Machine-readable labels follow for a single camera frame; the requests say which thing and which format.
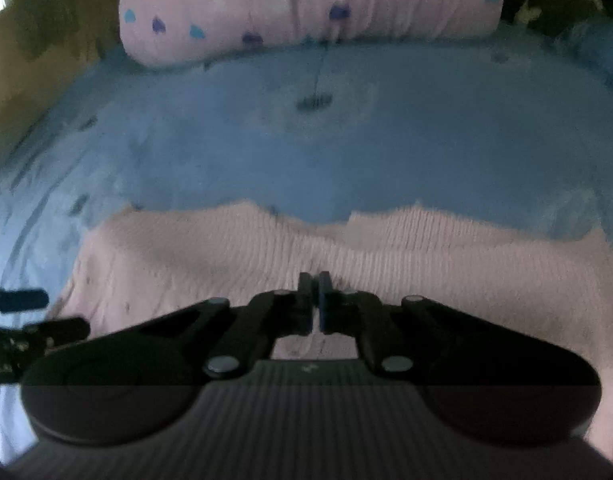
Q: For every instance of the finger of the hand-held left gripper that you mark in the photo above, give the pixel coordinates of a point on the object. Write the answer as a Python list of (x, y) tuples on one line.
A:
[(61, 330), (16, 300)]

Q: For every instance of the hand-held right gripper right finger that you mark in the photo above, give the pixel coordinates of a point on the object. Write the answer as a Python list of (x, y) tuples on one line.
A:
[(325, 312)]

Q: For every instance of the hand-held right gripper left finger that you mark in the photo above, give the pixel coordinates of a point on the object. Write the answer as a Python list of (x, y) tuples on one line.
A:
[(306, 312)]

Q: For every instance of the pink knitted sweater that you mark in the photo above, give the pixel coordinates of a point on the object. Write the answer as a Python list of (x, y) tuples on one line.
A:
[(436, 280)]

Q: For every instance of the blue dandelion print bed sheet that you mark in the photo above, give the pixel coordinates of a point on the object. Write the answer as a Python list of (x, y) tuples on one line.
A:
[(386, 135)]

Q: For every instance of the pink heart print bolster pillow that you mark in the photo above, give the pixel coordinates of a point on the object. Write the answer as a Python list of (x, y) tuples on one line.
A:
[(311, 5)]

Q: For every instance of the blue dandelion print pillow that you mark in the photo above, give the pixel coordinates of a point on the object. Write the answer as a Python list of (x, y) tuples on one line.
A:
[(599, 47)]

